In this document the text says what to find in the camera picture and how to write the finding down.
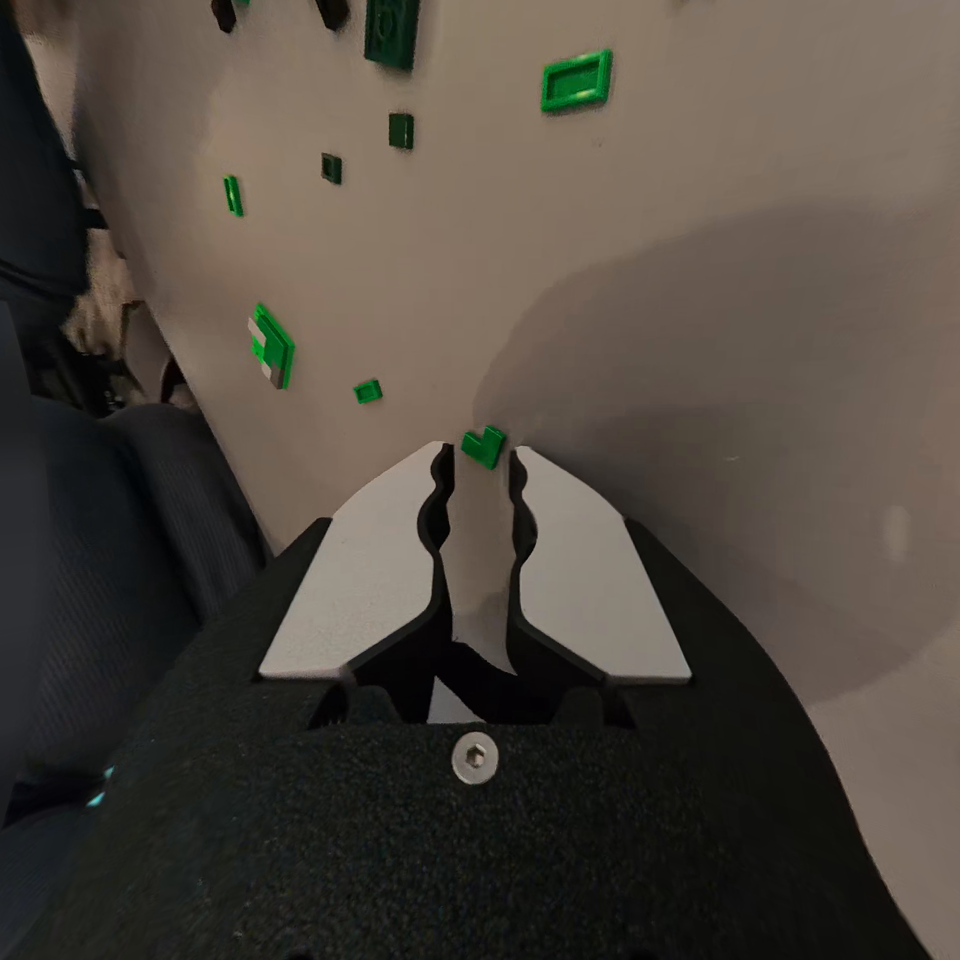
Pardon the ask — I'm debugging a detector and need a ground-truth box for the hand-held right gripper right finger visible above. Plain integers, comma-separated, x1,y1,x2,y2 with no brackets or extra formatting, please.
506,446,693,685

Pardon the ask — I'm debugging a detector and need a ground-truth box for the green grey lego plate assembly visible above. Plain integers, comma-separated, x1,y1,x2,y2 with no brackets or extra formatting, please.
247,302,296,390

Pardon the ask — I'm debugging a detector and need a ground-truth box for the green corner lego plate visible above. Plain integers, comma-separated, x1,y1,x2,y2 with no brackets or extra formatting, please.
459,424,508,472

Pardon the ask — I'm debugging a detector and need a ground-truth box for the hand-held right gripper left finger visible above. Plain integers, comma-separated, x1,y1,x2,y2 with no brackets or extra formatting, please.
257,441,457,685

